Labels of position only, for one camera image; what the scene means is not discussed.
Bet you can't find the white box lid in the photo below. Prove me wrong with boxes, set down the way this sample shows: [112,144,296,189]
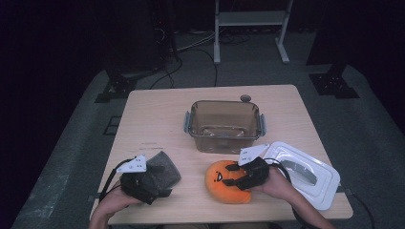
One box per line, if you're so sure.
[263,141,341,212]

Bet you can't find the black floor cable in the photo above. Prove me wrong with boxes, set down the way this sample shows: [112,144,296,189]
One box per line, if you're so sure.
[178,47,220,88]
[148,56,184,91]

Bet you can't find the person's left hand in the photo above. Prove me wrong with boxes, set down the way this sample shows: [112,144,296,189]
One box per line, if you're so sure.
[95,180,143,219]

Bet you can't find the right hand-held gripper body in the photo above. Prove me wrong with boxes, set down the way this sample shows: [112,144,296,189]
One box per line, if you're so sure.
[238,143,271,191]

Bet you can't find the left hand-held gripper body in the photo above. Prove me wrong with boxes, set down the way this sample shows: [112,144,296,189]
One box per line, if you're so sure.
[116,154,160,206]

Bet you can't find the left hand-held gripper cable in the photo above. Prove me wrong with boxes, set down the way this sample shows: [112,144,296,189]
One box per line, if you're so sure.
[98,157,135,203]

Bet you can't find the right hand-held gripper cable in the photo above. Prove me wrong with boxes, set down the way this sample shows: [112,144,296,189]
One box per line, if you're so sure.
[266,158,316,229]

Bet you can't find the grey fluffy cloth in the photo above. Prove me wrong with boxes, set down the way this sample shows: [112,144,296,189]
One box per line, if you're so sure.
[139,151,181,197]

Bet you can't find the white metal stand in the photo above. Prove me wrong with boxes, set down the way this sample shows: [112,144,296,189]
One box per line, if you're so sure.
[213,0,294,65]

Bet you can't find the translucent brown storage box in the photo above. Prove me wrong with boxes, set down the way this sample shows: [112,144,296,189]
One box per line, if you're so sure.
[183,99,267,155]

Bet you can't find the black stand with base plate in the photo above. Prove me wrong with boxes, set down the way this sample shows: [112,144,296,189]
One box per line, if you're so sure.
[95,63,160,104]
[306,0,361,99]

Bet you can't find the person's right hand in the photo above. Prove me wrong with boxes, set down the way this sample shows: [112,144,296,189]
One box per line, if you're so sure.
[250,166,297,206]

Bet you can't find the white floor cable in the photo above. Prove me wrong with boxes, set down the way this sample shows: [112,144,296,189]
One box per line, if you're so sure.
[176,31,218,53]

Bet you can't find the orange plush toy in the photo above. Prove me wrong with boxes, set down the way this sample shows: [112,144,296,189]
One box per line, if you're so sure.
[204,159,252,204]

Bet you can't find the black tape floor marking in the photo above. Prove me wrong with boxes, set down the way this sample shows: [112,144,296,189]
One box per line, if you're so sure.
[103,115,122,136]

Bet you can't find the hand-held gripper cable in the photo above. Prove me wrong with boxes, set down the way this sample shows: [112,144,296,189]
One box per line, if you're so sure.
[98,157,135,203]
[266,158,316,229]

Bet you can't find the thin black cable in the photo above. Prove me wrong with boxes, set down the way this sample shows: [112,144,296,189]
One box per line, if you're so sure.
[350,192,375,229]

